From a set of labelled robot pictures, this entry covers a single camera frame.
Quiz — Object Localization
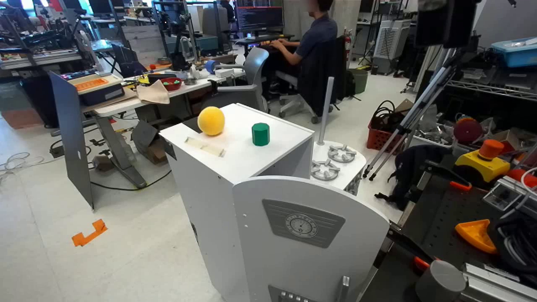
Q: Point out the orange topped black box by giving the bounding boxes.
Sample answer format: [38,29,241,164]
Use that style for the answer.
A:
[70,73,124,105]

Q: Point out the beige cloth on desk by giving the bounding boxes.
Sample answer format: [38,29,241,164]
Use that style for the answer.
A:
[135,80,169,103]

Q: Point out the dark red ball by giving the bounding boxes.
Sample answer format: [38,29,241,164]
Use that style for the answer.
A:
[453,117,483,144]

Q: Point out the blue plastic bin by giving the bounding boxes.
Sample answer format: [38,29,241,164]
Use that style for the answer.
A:
[490,36,537,68]

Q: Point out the white work desk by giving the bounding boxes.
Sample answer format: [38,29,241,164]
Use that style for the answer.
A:
[87,65,245,189]

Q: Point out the yellow emergency stop button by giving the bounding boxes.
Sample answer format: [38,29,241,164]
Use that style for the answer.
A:
[454,139,510,182]

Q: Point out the seated person dark shirt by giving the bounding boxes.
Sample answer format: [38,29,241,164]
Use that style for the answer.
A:
[261,0,337,98]

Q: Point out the yellow ball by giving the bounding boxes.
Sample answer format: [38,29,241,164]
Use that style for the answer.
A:
[198,105,224,135]

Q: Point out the orange triangular plastic piece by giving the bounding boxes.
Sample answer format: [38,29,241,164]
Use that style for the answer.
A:
[454,217,496,254]

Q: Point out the grey cylindrical cap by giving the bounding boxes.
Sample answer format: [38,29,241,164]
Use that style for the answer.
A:
[414,259,466,302]

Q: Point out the green cylinder block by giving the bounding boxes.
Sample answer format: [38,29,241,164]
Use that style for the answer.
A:
[251,122,270,145]

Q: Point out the red shopping basket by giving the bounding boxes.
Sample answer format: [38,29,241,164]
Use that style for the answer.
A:
[365,98,402,149]

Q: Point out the dark grey standing panel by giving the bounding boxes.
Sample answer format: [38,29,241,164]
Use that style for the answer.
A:
[48,71,94,206]

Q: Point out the grey office chair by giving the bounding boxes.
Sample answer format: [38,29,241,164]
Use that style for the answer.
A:
[214,46,268,110]

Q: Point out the grey metal pole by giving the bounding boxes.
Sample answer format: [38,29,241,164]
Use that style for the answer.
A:
[317,75,335,145]

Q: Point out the white toy kitchen cupboard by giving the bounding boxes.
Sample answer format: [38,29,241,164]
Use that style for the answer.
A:
[161,103,389,302]

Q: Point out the grey tripod legs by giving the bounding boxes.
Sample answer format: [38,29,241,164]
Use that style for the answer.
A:
[362,48,463,180]

